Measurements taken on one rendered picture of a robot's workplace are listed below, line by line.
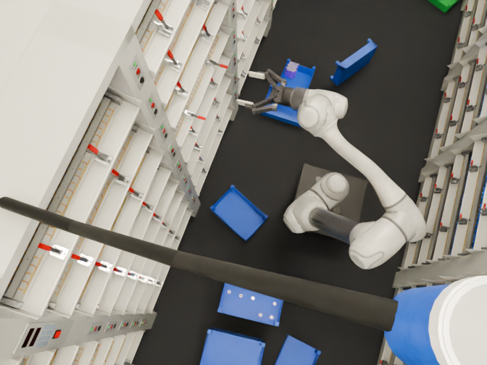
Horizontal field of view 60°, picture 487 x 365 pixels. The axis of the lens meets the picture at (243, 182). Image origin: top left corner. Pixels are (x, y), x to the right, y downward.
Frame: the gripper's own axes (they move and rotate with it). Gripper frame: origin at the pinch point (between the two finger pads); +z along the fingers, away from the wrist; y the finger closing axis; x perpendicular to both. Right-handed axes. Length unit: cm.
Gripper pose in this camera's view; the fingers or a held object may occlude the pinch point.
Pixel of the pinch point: (245, 87)
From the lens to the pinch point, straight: 176.0
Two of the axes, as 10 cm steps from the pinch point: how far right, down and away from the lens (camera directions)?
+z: -9.2, -2.6, 2.9
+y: 3.4, -9.0, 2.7
